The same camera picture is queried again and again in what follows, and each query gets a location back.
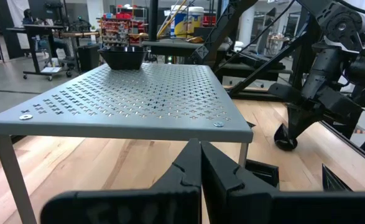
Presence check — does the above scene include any large black square plate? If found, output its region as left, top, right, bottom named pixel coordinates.
left=98, top=45, right=149, bottom=71

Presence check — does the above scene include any rack with red bins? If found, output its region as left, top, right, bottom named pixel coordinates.
left=98, top=4, right=149, bottom=47

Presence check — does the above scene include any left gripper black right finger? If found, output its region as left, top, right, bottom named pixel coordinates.
left=201, top=140, right=365, bottom=224

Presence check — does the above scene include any grey perforated metal shelf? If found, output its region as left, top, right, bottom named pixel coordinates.
left=0, top=62, right=254, bottom=224

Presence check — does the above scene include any person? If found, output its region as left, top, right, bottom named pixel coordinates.
left=22, top=8, right=73, bottom=58

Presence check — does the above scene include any grey workstation table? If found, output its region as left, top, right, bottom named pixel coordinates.
left=141, top=39, right=233, bottom=58

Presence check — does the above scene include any black desk on wheels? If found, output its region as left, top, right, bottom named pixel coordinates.
left=6, top=24, right=74, bottom=82

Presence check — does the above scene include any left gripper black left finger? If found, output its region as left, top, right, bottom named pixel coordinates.
left=40, top=138, right=202, bottom=224

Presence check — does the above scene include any blue and yellow bucket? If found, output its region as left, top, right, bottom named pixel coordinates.
left=170, top=4, right=190, bottom=39

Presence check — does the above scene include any black waste bin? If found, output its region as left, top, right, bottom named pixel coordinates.
left=76, top=44, right=101, bottom=74

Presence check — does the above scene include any black vertical pole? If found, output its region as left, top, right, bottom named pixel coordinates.
left=147, top=0, right=159, bottom=43

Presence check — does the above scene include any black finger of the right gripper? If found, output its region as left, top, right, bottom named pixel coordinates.
left=290, top=108, right=325, bottom=141
left=286, top=104, right=304, bottom=138

